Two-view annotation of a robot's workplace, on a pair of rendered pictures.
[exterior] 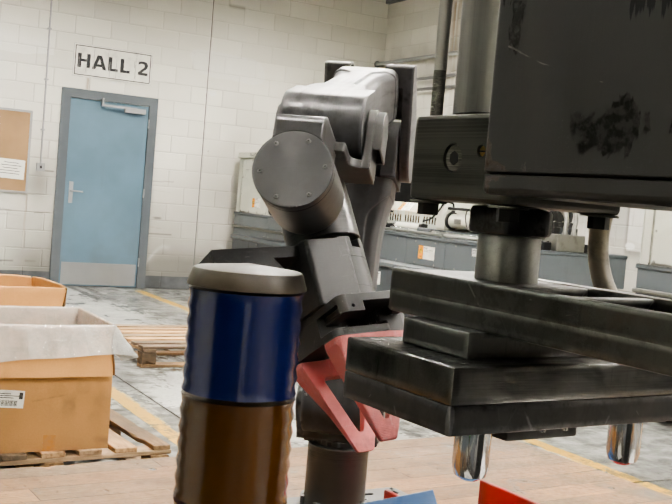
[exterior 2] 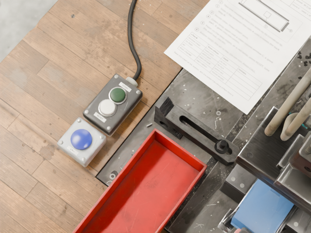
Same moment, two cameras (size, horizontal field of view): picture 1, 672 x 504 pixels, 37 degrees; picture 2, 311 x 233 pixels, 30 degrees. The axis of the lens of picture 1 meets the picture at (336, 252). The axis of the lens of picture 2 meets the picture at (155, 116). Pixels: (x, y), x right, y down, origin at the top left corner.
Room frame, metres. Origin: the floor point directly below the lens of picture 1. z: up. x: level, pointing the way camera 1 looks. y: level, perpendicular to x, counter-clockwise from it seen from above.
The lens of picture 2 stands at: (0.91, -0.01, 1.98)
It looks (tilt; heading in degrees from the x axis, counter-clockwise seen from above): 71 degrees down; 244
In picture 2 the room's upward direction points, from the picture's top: 6 degrees clockwise
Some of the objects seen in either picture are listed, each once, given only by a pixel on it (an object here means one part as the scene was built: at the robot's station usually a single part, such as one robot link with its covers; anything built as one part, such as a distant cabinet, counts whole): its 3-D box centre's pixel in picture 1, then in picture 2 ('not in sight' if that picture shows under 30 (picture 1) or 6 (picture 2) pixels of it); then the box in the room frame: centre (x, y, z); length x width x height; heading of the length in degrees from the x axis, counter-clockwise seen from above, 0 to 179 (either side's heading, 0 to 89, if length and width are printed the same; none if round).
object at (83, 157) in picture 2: not in sight; (82, 144); (0.90, -0.33, 0.90); 0.07 x 0.07 x 0.06; 33
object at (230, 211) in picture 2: not in sight; (234, 213); (0.69, -0.10, 0.98); 0.07 x 0.02 x 0.01; 33
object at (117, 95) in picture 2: not in sight; (117, 96); (0.81, -0.39, 0.93); 0.03 x 0.03 x 0.02
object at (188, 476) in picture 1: (234, 444); not in sight; (0.33, 0.03, 1.14); 0.04 x 0.04 x 0.03
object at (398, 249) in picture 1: (384, 277); not in sight; (9.95, -0.50, 0.49); 5.51 x 1.02 x 0.97; 29
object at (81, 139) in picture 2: not in sight; (81, 140); (0.90, -0.33, 0.93); 0.04 x 0.04 x 0.02
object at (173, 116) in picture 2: not in sight; (202, 137); (0.69, -0.25, 0.95); 0.15 x 0.03 x 0.10; 123
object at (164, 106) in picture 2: not in sight; (172, 117); (0.73, -0.31, 0.95); 0.06 x 0.03 x 0.09; 123
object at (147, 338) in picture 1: (196, 344); not in sight; (7.35, 0.97, 0.07); 1.20 x 1.00 x 0.14; 121
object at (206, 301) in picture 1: (242, 339); not in sight; (0.33, 0.03, 1.17); 0.04 x 0.04 x 0.03
